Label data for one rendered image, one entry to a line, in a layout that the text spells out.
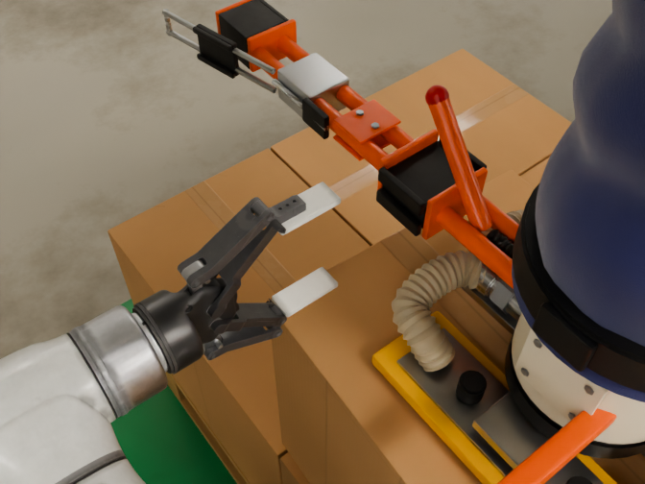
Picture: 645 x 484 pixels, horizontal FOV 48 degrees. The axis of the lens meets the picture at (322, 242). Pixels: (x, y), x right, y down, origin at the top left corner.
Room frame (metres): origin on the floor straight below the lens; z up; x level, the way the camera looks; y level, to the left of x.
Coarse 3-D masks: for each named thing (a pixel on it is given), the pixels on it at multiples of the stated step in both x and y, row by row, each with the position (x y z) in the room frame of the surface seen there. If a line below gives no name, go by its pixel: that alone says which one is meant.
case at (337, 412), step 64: (512, 192) 0.67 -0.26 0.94; (384, 256) 0.56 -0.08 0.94; (320, 320) 0.47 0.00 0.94; (384, 320) 0.47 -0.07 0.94; (448, 320) 0.47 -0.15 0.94; (320, 384) 0.40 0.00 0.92; (384, 384) 0.38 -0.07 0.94; (320, 448) 0.40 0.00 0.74; (384, 448) 0.31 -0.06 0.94; (448, 448) 0.31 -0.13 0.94
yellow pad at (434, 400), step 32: (384, 352) 0.41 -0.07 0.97; (480, 352) 0.41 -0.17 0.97; (416, 384) 0.37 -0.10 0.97; (448, 384) 0.37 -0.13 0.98; (480, 384) 0.35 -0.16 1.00; (448, 416) 0.33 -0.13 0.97; (480, 448) 0.30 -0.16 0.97; (480, 480) 0.27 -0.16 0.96; (576, 480) 0.25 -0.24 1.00; (608, 480) 0.27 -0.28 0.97
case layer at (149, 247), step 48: (384, 96) 1.36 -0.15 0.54; (480, 96) 1.36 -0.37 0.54; (528, 96) 1.36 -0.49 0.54; (288, 144) 1.19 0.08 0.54; (336, 144) 1.19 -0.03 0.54; (480, 144) 1.19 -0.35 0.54; (528, 144) 1.19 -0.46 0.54; (192, 192) 1.05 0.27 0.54; (240, 192) 1.05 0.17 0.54; (288, 192) 1.05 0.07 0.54; (336, 192) 1.05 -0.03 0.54; (144, 240) 0.92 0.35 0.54; (192, 240) 0.92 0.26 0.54; (288, 240) 0.92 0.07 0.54; (336, 240) 0.92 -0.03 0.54; (144, 288) 0.83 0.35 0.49; (240, 288) 0.80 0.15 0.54; (192, 384) 0.73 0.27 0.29; (240, 384) 0.60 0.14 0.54; (240, 432) 0.57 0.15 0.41; (288, 480) 0.45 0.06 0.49
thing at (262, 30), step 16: (256, 0) 0.87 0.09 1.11; (224, 16) 0.84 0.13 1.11; (240, 16) 0.84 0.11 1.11; (256, 16) 0.84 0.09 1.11; (272, 16) 0.84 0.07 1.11; (224, 32) 0.83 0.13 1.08; (240, 32) 0.80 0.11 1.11; (256, 32) 0.80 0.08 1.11; (272, 32) 0.80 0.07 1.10; (288, 32) 0.82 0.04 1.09; (240, 48) 0.80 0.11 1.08; (272, 48) 0.80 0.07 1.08
